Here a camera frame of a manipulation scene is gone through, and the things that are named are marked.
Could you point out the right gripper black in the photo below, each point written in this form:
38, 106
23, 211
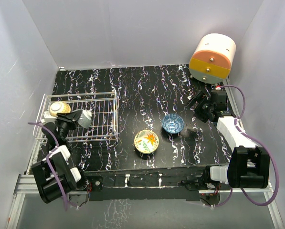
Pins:
193, 100

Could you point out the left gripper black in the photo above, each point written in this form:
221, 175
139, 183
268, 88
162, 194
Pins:
72, 117

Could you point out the grey bowl red rim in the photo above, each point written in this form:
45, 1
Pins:
85, 119

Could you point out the yellow teal patterned bowl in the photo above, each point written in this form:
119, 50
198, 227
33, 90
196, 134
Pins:
59, 107

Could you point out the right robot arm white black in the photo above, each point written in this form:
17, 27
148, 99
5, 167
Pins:
249, 163

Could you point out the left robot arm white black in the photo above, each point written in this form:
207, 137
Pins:
53, 176

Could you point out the blue patterned bowl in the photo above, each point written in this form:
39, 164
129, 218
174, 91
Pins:
173, 123

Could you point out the round pastel drawer cabinet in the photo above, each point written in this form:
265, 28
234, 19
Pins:
212, 60

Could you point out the orange flower bowl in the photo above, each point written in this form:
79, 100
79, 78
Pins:
146, 142

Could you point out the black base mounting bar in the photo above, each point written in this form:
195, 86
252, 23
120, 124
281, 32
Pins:
151, 185

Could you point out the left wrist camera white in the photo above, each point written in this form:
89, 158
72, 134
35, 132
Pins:
47, 117

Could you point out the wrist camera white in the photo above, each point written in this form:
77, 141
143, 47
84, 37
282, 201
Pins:
47, 117
219, 87

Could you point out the white wire dish rack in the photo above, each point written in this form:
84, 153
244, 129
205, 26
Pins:
103, 107

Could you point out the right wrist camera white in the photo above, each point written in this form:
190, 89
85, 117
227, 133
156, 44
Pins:
219, 87

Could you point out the aluminium frame rail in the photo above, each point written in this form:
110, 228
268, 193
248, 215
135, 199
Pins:
26, 183

